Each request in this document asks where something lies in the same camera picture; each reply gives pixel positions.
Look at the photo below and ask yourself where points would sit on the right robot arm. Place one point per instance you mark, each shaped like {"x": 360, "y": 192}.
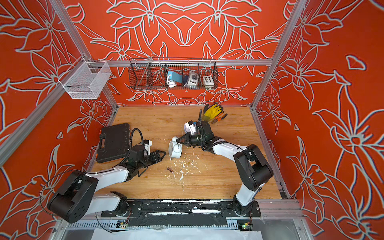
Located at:
{"x": 253, "y": 168}

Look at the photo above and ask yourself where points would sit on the orange handled pliers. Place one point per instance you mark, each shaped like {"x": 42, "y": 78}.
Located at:
{"x": 219, "y": 117}

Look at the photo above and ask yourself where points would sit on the yellow work glove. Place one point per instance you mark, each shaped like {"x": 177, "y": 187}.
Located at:
{"x": 211, "y": 111}

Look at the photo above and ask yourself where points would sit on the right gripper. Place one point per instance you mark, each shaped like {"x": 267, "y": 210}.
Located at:
{"x": 188, "y": 138}

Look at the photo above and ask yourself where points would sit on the light blue square alarm clock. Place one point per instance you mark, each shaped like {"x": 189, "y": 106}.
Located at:
{"x": 188, "y": 127}

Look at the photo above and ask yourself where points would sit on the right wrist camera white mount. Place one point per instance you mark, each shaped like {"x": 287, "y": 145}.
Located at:
{"x": 192, "y": 127}

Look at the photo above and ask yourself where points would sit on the clear plastic wall bin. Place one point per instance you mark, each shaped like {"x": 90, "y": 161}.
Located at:
{"x": 86, "y": 81}

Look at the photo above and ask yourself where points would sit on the black plastic tool case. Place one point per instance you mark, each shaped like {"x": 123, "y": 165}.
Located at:
{"x": 114, "y": 143}

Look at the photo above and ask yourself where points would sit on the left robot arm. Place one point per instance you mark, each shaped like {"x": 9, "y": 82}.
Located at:
{"x": 78, "y": 195}

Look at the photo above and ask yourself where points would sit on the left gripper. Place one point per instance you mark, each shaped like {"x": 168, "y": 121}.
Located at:
{"x": 158, "y": 159}

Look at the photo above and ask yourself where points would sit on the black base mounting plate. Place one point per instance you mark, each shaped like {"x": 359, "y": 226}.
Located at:
{"x": 205, "y": 214}

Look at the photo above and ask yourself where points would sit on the white twin-bell alarm clock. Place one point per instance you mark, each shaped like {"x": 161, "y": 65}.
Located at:
{"x": 175, "y": 148}

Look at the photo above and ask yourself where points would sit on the white grey device in basket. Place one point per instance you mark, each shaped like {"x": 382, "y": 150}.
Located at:
{"x": 191, "y": 80}

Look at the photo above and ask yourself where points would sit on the black wire wall basket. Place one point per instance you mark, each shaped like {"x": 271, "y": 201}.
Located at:
{"x": 157, "y": 73}

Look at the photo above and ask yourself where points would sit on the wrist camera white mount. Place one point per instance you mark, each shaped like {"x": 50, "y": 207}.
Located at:
{"x": 147, "y": 145}
{"x": 192, "y": 127}

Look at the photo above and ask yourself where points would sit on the blue white item in basket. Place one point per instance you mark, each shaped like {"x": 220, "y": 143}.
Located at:
{"x": 173, "y": 78}

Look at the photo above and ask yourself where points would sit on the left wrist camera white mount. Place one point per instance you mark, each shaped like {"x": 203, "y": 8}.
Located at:
{"x": 147, "y": 145}

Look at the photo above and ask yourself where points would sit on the white button box in basket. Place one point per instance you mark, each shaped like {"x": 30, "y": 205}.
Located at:
{"x": 208, "y": 81}

